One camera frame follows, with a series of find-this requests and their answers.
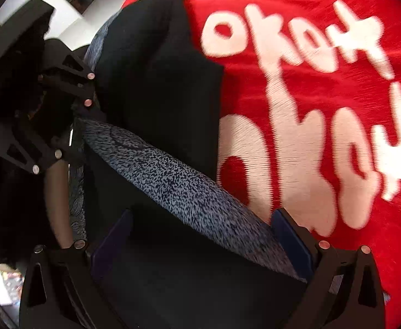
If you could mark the colourful clutter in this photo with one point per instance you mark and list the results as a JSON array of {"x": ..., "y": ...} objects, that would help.
[{"x": 6, "y": 284}]

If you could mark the red printed blanket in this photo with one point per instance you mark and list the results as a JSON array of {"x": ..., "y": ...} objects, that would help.
[{"x": 375, "y": 246}]

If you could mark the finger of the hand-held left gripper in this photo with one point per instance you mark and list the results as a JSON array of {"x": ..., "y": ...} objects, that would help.
[
  {"x": 39, "y": 150},
  {"x": 78, "y": 82}
]

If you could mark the black pants with speckled lining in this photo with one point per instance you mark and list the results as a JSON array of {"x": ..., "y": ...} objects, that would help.
[{"x": 159, "y": 75}]

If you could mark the person's left forearm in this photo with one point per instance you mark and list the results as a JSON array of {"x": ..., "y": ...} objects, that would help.
[{"x": 58, "y": 205}]

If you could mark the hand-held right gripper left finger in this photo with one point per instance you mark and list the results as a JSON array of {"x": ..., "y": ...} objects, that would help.
[{"x": 113, "y": 243}]

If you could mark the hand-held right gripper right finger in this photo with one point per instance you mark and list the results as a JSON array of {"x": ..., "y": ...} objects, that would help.
[{"x": 291, "y": 243}]

